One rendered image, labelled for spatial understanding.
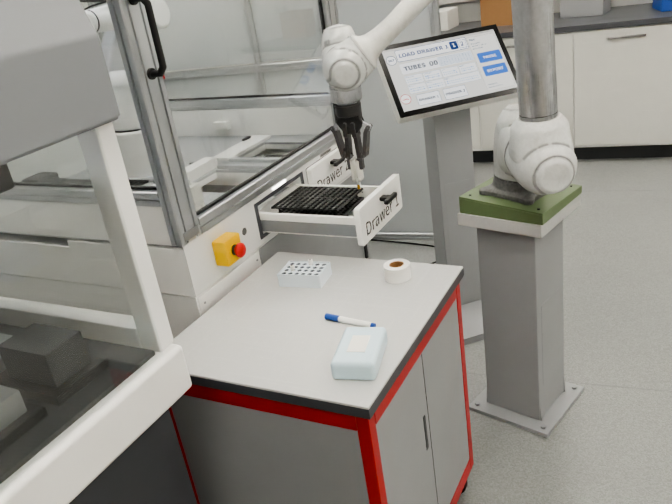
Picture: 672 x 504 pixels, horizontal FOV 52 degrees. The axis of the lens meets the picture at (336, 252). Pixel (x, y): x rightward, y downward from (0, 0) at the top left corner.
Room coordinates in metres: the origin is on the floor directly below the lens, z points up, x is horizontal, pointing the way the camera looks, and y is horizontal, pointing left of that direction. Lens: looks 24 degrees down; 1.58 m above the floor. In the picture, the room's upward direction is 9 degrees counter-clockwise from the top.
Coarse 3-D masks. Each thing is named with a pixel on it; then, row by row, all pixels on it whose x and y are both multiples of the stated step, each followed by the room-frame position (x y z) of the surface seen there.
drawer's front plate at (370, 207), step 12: (396, 180) 1.94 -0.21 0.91; (372, 192) 1.83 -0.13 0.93; (384, 192) 1.86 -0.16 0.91; (360, 204) 1.74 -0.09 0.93; (372, 204) 1.78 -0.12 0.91; (384, 204) 1.85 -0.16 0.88; (396, 204) 1.92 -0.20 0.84; (360, 216) 1.71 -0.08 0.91; (372, 216) 1.77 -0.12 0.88; (360, 228) 1.71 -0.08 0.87; (372, 228) 1.76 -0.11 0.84; (360, 240) 1.71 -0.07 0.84
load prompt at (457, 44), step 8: (448, 40) 2.73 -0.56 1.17; (456, 40) 2.74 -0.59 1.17; (464, 40) 2.74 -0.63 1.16; (408, 48) 2.70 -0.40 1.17; (416, 48) 2.70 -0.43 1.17; (424, 48) 2.70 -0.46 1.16; (432, 48) 2.70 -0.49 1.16; (440, 48) 2.71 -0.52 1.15; (448, 48) 2.71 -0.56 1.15; (456, 48) 2.71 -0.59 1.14; (464, 48) 2.72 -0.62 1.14; (400, 56) 2.67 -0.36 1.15; (408, 56) 2.67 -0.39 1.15; (416, 56) 2.67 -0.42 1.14; (424, 56) 2.68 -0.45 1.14
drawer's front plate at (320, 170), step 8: (336, 152) 2.30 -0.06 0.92; (320, 160) 2.22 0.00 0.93; (328, 160) 2.25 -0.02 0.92; (312, 168) 2.15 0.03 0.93; (320, 168) 2.20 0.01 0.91; (328, 168) 2.24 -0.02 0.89; (336, 168) 2.29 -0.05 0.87; (344, 168) 2.34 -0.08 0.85; (312, 176) 2.15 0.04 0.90; (320, 176) 2.19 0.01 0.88; (336, 176) 2.28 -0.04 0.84; (344, 176) 2.33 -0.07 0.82
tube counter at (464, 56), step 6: (450, 54) 2.69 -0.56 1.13; (456, 54) 2.70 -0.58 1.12; (462, 54) 2.70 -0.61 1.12; (468, 54) 2.70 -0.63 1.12; (432, 60) 2.67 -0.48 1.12; (438, 60) 2.67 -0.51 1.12; (444, 60) 2.67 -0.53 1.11; (450, 60) 2.67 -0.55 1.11; (456, 60) 2.68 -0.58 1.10; (462, 60) 2.68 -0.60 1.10; (468, 60) 2.68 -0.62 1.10; (432, 66) 2.65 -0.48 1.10; (438, 66) 2.65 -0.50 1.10
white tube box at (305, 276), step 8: (288, 264) 1.72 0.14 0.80; (296, 264) 1.72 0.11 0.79; (304, 264) 1.71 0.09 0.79; (320, 264) 1.69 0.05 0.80; (328, 264) 1.68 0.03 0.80; (280, 272) 1.68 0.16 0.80; (288, 272) 1.67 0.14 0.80; (296, 272) 1.66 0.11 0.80; (304, 272) 1.65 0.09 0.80; (312, 272) 1.65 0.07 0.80; (320, 272) 1.64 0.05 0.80; (328, 272) 1.67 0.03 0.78; (280, 280) 1.66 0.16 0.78; (288, 280) 1.65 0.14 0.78; (296, 280) 1.64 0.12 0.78; (304, 280) 1.63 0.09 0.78; (312, 280) 1.62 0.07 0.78; (320, 280) 1.62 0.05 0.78
